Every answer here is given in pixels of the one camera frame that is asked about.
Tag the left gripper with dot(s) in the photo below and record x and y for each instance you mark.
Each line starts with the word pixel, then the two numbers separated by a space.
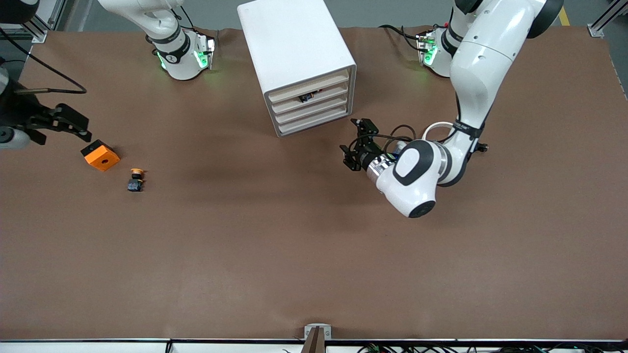
pixel 363 159

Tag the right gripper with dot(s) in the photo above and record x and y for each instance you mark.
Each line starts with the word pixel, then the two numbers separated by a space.
pixel 19 114

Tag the white plastic drawer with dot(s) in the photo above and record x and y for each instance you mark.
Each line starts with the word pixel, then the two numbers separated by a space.
pixel 324 81
pixel 324 104
pixel 324 93
pixel 324 116

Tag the red push button switch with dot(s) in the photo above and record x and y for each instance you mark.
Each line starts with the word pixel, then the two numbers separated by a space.
pixel 306 98

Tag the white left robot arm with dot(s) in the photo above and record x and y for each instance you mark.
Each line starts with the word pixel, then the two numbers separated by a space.
pixel 481 63

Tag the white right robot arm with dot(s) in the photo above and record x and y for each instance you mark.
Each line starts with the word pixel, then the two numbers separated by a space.
pixel 181 59

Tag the orange and black button box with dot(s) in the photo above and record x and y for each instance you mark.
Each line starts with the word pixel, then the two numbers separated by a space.
pixel 102 157

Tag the white drawer cabinet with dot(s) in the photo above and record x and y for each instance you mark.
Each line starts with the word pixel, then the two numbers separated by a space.
pixel 294 44

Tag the white curved plastic clip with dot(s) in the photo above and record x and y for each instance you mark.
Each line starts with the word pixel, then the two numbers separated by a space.
pixel 434 126

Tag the small black plastic part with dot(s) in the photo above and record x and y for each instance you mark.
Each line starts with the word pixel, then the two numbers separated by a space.
pixel 483 147

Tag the brown table cover sheet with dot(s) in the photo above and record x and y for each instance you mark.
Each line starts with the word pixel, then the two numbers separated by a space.
pixel 245 245

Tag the yellow push button switch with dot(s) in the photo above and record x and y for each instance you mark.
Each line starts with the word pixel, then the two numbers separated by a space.
pixel 136 182

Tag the aluminium frame post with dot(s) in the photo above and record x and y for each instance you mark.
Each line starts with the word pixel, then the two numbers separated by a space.
pixel 601 24
pixel 37 29

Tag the silver metal bracket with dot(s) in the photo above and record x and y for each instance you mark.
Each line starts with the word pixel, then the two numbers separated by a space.
pixel 317 328

